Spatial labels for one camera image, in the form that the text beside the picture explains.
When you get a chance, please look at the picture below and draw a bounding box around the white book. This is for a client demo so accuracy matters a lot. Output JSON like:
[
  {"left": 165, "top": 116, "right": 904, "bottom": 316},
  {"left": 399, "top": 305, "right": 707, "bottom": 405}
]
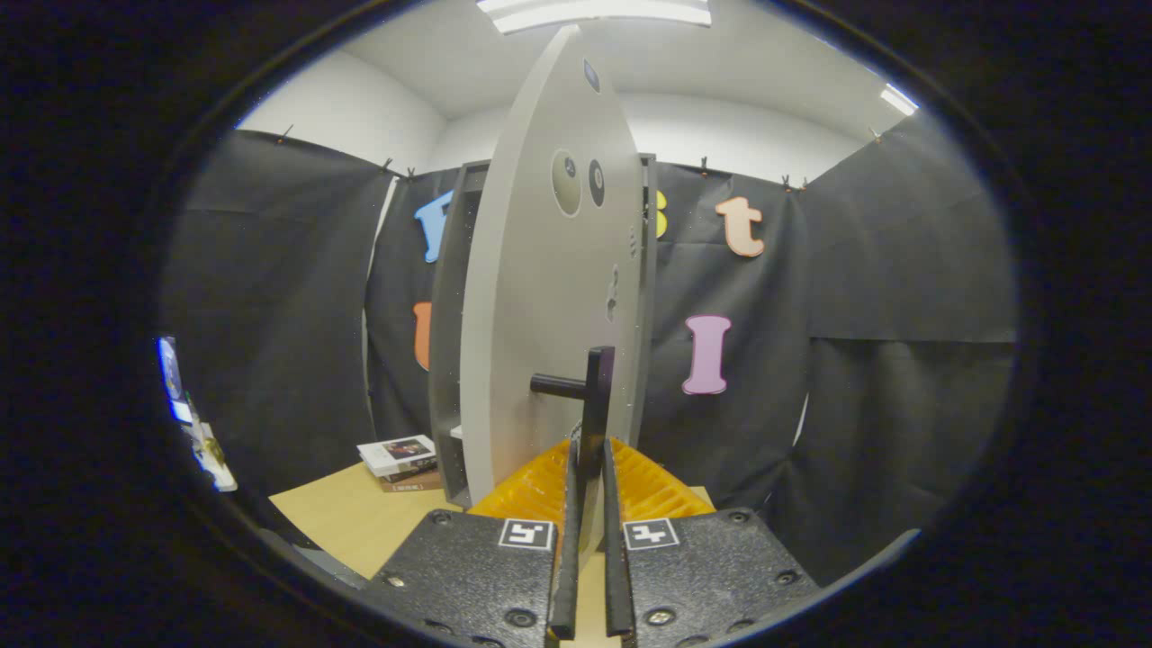
[{"left": 357, "top": 435, "right": 439, "bottom": 478}]

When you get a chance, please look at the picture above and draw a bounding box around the ceiling light panel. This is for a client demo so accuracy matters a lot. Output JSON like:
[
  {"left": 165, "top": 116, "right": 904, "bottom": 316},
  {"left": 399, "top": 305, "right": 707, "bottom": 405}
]
[{"left": 477, "top": 0, "right": 712, "bottom": 35}]

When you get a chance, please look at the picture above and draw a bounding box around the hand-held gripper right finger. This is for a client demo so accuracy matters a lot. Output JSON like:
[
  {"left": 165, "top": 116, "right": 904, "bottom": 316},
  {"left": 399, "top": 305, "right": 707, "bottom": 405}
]
[{"left": 601, "top": 438, "right": 822, "bottom": 648}]

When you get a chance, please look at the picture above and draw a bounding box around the black backdrop cloth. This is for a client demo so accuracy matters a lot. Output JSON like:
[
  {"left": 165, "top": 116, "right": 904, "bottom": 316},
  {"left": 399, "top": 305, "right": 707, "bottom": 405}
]
[{"left": 162, "top": 112, "right": 1018, "bottom": 586}]

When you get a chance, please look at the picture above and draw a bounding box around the grey shoe cabinet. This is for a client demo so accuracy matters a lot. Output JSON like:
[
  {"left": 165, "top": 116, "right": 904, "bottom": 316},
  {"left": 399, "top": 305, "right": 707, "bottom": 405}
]
[{"left": 428, "top": 153, "right": 658, "bottom": 509}]

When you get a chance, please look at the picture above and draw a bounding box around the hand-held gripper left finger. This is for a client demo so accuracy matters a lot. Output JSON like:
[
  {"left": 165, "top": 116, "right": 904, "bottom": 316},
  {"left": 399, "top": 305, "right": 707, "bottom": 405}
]
[{"left": 360, "top": 438, "right": 577, "bottom": 648}]

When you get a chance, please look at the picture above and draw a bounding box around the black door handle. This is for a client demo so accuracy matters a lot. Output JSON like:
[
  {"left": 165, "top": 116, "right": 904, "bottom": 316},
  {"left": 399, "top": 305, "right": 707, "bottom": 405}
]
[{"left": 529, "top": 346, "right": 617, "bottom": 482}]

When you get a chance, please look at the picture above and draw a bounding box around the brown book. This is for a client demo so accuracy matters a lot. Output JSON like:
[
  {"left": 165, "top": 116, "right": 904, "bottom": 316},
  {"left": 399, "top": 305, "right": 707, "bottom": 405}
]
[{"left": 378, "top": 466, "right": 444, "bottom": 493}]

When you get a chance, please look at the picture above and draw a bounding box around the bright blue white object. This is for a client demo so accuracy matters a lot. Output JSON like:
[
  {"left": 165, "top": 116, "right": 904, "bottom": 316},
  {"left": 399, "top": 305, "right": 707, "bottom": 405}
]
[{"left": 157, "top": 336, "right": 238, "bottom": 492}]

